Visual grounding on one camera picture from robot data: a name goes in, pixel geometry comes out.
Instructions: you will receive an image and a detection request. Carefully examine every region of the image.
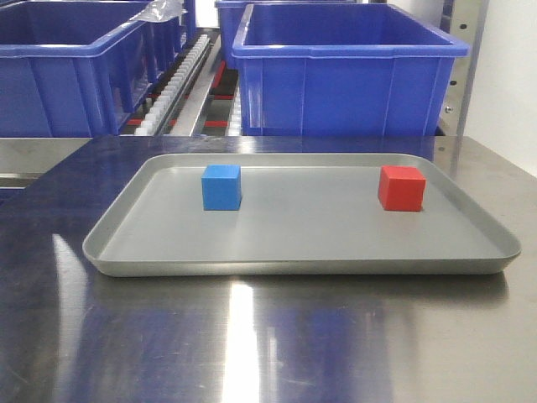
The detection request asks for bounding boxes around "steel shelf upright post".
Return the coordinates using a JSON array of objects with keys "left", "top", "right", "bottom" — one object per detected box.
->
[{"left": 456, "top": 0, "right": 489, "bottom": 138}]

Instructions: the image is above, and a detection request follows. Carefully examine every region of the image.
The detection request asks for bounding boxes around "blue bin rear right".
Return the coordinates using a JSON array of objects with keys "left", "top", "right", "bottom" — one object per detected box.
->
[{"left": 215, "top": 1, "right": 361, "bottom": 69}]

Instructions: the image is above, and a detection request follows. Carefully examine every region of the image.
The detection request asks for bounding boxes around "blue cube block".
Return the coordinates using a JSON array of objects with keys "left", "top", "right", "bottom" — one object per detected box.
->
[{"left": 201, "top": 165, "right": 242, "bottom": 211}]

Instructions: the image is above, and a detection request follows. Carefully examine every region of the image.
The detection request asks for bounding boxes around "clear plastic bag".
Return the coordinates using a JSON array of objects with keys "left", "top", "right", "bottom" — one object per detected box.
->
[{"left": 132, "top": 0, "right": 186, "bottom": 23}]

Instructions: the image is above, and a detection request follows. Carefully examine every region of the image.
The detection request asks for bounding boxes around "grey metal tray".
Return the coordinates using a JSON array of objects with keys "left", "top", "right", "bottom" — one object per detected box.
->
[{"left": 83, "top": 154, "right": 521, "bottom": 277}]

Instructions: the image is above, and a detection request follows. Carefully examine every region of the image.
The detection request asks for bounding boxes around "blue bin rear left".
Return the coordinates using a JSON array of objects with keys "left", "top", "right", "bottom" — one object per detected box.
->
[{"left": 152, "top": 1, "right": 197, "bottom": 72}]

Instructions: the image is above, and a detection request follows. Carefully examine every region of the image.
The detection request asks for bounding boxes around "blue plastic bin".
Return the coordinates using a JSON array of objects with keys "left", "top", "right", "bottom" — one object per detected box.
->
[
  {"left": 1, "top": 1, "right": 158, "bottom": 138},
  {"left": 232, "top": 3, "right": 469, "bottom": 137}
]

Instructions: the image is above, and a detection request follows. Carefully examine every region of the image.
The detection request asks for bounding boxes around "red cube block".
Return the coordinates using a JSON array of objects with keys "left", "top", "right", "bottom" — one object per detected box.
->
[{"left": 378, "top": 165, "right": 426, "bottom": 212}]

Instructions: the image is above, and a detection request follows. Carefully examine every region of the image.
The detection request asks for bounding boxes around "blue plastic bin left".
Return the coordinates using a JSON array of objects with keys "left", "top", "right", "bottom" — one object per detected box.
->
[{"left": 1, "top": 1, "right": 158, "bottom": 138}]

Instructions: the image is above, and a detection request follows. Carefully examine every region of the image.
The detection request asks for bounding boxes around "blue plastic bin right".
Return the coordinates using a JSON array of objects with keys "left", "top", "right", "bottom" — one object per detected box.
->
[{"left": 232, "top": 3, "right": 469, "bottom": 137}]

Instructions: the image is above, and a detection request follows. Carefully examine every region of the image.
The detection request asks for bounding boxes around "white roller conveyor rail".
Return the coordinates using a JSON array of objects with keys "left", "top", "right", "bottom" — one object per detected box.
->
[{"left": 133, "top": 34, "right": 211, "bottom": 137}]

